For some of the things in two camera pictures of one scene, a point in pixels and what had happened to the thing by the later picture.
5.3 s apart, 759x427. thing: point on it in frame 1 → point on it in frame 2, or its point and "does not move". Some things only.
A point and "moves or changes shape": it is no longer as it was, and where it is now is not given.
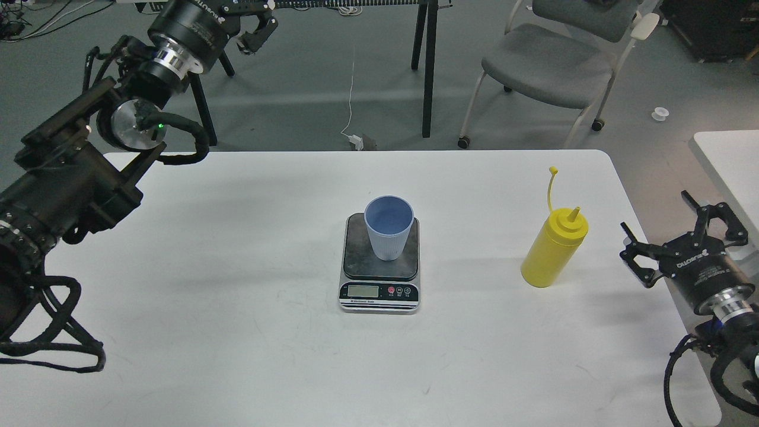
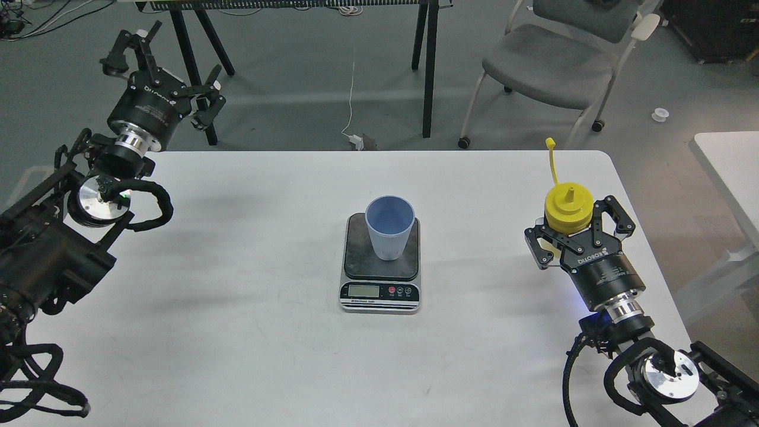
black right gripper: x=699 y=265 → x=606 y=278
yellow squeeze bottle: x=556 y=244 moves or changes shape
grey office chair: x=565 y=53 does not move
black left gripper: x=188 y=36 → x=147 y=114
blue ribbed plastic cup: x=388 y=219 does not move
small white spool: x=660 y=113 does not move
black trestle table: x=425 y=30 does not move
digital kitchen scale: x=370 y=284 does not move
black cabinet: x=719 y=31 does not move
